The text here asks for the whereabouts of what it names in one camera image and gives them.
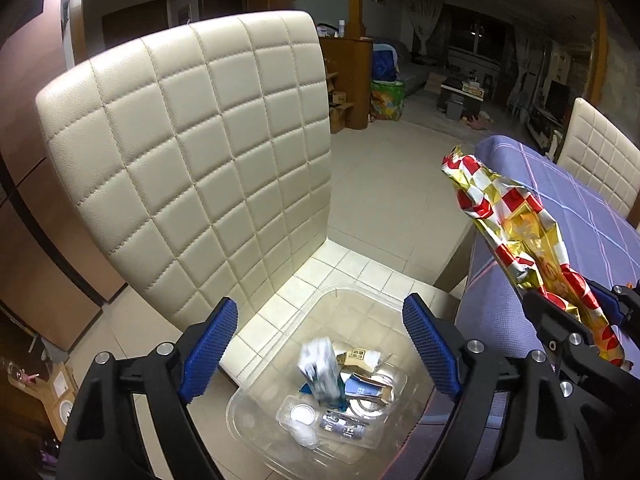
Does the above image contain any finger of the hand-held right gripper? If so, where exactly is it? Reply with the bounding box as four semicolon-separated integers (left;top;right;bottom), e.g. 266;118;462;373
589;280;640;353
520;287;603;368

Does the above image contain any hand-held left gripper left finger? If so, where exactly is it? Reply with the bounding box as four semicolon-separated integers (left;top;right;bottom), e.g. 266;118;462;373
56;296;240;480

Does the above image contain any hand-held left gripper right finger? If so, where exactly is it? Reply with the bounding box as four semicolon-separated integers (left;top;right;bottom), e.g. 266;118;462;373
402;293;586;480

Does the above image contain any brown paper packet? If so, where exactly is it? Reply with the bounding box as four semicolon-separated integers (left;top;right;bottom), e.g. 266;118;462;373
335;345;383;373

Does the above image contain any clear plastic bin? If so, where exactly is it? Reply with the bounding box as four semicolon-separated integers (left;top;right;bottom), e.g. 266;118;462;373
226;282;436;476

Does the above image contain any red and gold wrapper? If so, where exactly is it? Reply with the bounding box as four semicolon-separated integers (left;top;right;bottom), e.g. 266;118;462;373
440;145;628;371

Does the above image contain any green and white packet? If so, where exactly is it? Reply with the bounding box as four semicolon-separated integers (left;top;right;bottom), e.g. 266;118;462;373
297;338;348;403

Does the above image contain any open cardboard box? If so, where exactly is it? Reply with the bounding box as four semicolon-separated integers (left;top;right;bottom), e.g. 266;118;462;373
42;362;78;441

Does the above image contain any large cream quilted chair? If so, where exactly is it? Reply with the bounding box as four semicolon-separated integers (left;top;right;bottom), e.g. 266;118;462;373
35;10;461;411

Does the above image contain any black television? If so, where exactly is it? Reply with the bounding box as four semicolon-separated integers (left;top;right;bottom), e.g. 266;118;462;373
545;80;571;121

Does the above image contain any brown wooden wardrobe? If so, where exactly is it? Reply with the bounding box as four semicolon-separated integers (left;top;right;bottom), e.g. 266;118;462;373
0;0;126;351

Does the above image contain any low coffee table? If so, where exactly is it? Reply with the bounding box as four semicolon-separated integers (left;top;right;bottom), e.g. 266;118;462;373
440;77;486;116

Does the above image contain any colourful printed bag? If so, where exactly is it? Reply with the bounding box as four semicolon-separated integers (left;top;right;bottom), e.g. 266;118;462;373
370;80;405;122

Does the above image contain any wooden pillar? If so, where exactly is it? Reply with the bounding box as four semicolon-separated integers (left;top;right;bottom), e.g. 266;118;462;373
592;0;608;103
348;0;366;41

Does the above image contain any pile of cardboard boxes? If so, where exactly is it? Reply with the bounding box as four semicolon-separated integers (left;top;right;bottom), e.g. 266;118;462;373
325;60;354;133

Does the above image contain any grey sofa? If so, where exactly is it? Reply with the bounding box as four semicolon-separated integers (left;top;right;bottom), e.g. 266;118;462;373
372;37;446;98

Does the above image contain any wooden partition cabinet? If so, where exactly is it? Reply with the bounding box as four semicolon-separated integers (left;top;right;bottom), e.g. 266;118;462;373
319;35;373;133

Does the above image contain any blue bag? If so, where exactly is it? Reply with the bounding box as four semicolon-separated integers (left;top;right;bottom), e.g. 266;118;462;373
372;47;398;82

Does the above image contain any dark window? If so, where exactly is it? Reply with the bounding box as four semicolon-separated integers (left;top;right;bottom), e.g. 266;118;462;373
442;5;516;61

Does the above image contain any white lace curtain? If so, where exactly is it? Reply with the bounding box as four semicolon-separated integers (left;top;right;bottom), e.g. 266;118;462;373
405;0;443;58

